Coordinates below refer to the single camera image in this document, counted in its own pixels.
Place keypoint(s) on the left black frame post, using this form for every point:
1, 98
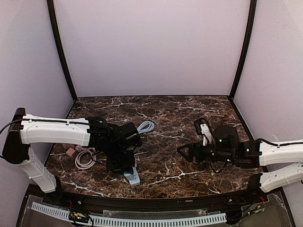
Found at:
60, 50

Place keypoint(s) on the large pink cube adapter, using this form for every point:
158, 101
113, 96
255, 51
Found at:
67, 146

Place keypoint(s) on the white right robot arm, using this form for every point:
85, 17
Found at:
290, 152

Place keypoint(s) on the pink plug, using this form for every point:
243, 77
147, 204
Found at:
79, 148

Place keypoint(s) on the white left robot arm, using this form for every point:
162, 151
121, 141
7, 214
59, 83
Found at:
26, 129

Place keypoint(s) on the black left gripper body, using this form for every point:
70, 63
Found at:
120, 168

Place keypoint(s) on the right black frame post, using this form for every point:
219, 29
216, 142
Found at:
244, 50

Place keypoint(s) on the black frame post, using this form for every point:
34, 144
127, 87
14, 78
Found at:
244, 50
60, 50

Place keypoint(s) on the small pink cube adapter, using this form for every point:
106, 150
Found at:
70, 152

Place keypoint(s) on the small green circuit board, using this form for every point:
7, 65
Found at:
78, 217

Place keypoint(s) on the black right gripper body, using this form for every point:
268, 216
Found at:
195, 150

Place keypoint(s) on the blue power strip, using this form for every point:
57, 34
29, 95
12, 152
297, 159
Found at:
132, 177

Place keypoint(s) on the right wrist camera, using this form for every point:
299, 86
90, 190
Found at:
203, 129

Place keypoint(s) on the grey slotted cable duct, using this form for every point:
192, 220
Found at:
192, 218

